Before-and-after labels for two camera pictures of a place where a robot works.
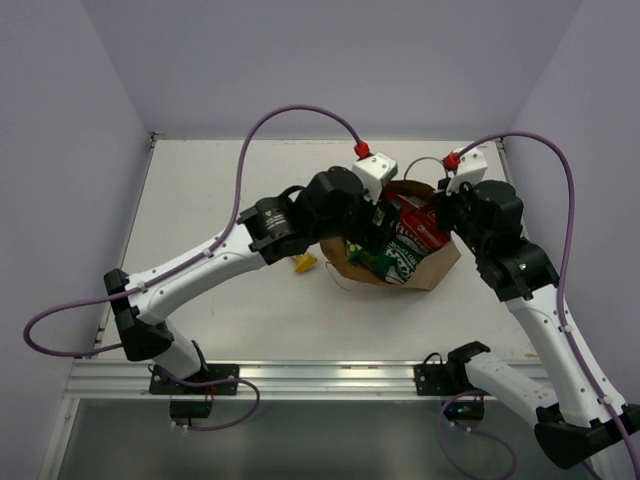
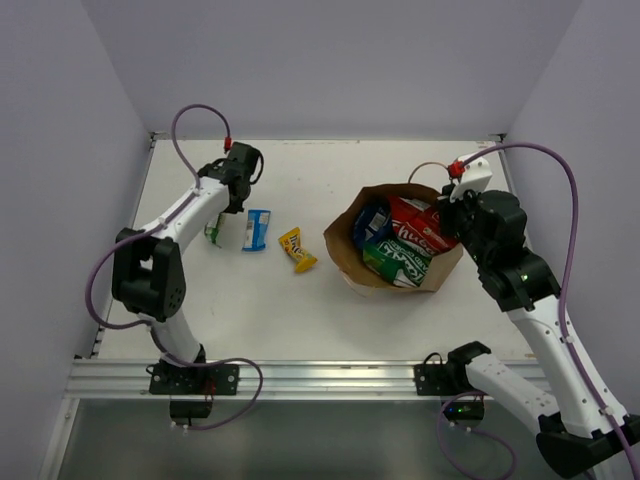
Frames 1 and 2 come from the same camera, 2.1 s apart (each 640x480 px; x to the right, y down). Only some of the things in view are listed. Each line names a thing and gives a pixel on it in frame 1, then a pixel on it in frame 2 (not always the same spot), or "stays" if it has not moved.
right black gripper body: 454,211 stays
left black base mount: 195,402 stays
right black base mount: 449,379 stays
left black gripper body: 365,214 → 235,201
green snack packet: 356,254 → 211,230
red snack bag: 417,225 stays
